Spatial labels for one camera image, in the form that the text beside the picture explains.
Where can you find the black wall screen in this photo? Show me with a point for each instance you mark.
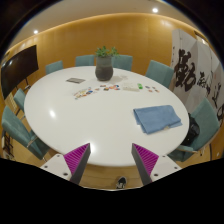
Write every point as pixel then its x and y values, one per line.
pixel 18 70

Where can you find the grey flat card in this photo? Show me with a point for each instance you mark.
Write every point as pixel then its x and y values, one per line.
pixel 75 80

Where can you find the small green box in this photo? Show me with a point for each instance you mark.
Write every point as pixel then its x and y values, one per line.
pixel 140 86

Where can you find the colourful sticker sheet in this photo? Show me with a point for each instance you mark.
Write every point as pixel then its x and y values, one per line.
pixel 82 93

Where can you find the colourful round badges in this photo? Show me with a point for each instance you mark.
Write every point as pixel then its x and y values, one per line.
pixel 151 89
pixel 110 87

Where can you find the white flat box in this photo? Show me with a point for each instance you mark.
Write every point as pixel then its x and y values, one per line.
pixel 130 87

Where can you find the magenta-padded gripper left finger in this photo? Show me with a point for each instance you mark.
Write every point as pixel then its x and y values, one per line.
pixel 56 165

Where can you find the teal chairs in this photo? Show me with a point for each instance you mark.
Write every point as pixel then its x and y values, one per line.
pixel 160 73

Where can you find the black bag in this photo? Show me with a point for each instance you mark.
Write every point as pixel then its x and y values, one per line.
pixel 191 131

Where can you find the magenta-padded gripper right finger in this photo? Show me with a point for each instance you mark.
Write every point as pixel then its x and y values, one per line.
pixel 163 166

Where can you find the blue towel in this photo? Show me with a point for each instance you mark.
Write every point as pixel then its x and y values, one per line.
pixel 156 118

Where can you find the potted plant in grey pot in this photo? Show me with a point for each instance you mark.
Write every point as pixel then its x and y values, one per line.
pixel 104 70

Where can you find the ceiling lights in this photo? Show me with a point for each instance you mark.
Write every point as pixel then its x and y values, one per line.
pixel 155 10

